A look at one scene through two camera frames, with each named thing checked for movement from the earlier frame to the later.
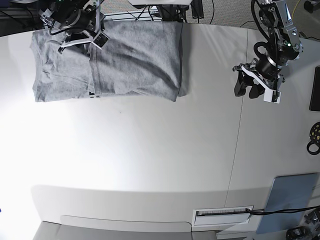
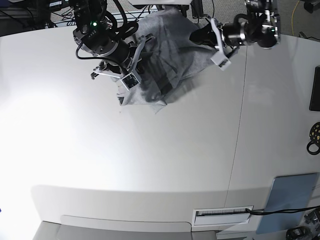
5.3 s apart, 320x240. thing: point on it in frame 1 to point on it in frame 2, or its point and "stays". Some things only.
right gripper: [250, 72] to [230, 36]
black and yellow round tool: [314, 136] stays
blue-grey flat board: [290, 192] stays
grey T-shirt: [140, 57] to [172, 58]
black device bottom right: [298, 233] stays
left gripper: [94, 35] to [145, 67]
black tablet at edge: [315, 100] stays
